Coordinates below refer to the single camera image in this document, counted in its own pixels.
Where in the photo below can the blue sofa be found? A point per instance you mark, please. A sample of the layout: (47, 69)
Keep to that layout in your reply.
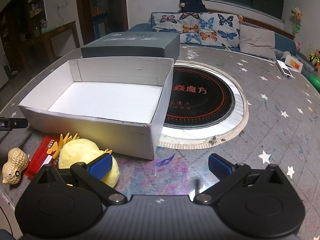
(282, 41)

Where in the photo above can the grey star-print desktop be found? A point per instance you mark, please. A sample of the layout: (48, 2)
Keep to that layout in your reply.
(262, 135)

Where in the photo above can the plush bear toy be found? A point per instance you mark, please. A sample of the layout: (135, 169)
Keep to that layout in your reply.
(314, 58)

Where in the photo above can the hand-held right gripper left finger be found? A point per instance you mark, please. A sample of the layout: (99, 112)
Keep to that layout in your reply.
(100, 167)

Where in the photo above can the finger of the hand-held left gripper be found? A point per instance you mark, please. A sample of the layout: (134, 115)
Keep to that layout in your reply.
(15, 124)

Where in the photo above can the black backpack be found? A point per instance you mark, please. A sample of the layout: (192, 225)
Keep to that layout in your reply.
(192, 3)

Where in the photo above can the dark wooden shelf cabinet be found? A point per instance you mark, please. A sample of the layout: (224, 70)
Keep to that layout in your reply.
(25, 10)

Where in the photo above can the wooden side table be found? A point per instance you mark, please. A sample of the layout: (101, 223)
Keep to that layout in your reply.
(60, 30)

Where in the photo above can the yellow plush toy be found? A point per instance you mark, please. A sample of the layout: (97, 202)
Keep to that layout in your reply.
(77, 152)

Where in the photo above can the round black induction cooktop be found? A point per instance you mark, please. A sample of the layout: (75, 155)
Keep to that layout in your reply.
(200, 100)

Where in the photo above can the beige peanut toy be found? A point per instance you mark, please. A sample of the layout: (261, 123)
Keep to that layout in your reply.
(15, 162)

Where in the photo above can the blue cabinet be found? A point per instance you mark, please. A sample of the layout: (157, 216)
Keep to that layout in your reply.
(100, 26)

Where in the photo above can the white picture card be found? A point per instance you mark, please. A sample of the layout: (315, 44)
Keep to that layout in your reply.
(294, 63)

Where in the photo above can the grey pillow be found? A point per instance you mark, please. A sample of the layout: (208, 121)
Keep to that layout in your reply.
(257, 42)

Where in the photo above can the white wall socket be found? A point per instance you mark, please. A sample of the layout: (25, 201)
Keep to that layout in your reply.
(61, 5)

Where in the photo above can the white handheld device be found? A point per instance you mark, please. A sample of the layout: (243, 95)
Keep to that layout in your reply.
(283, 68)

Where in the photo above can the orange basin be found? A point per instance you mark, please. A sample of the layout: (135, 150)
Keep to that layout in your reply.
(97, 11)

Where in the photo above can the dark grey box lid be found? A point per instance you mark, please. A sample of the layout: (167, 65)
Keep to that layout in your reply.
(130, 45)

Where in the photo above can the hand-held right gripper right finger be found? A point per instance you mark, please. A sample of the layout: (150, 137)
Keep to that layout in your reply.
(220, 167)

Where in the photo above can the artificial flower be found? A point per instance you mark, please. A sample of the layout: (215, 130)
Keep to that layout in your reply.
(296, 15)

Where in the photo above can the glass jar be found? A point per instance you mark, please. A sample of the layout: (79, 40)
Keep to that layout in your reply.
(43, 25)

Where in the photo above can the white fridge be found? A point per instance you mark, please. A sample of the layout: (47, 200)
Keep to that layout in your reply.
(3, 76)

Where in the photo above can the red snack packet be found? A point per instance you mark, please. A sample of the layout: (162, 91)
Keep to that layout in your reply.
(40, 155)

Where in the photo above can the white cardboard box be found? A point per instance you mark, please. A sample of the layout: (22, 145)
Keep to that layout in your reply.
(105, 97)

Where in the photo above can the pink small toy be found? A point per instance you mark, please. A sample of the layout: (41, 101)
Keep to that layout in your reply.
(298, 46)

